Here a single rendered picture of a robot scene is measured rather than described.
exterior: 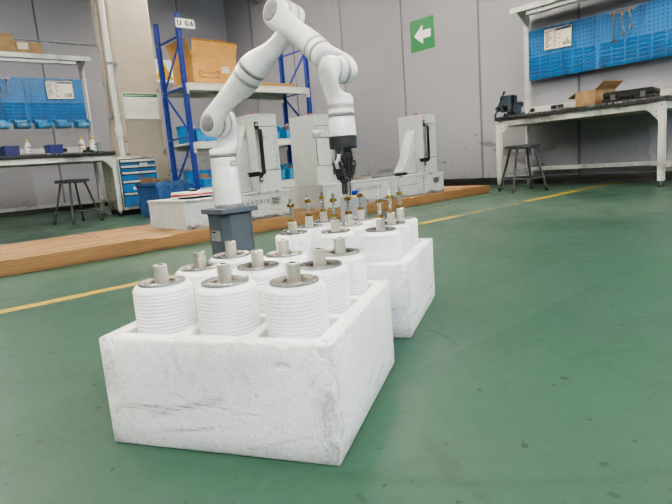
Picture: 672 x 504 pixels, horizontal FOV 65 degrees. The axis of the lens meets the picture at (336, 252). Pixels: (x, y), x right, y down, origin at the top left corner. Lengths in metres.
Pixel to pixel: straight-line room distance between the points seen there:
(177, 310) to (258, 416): 0.22
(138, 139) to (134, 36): 1.35
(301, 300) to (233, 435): 0.23
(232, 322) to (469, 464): 0.39
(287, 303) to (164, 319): 0.22
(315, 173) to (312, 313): 3.36
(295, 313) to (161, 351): 0.22
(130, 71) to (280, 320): 7.22
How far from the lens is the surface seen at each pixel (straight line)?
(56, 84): 7.38
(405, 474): 0.78
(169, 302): 0.88
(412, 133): 5.08
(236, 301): 0.82
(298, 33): 1.57
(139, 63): 7.96
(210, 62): 6.77
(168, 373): 0.87
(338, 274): 0.88
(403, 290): 1.25
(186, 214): 3.42
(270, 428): 0.82
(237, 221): 1.82
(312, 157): 4.12
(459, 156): 7.16
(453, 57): 7.28
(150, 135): 7.85
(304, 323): 0.77
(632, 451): 0.88
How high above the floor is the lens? 0.42
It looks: 10 degrees down
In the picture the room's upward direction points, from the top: 5 degrees counter-clockwise
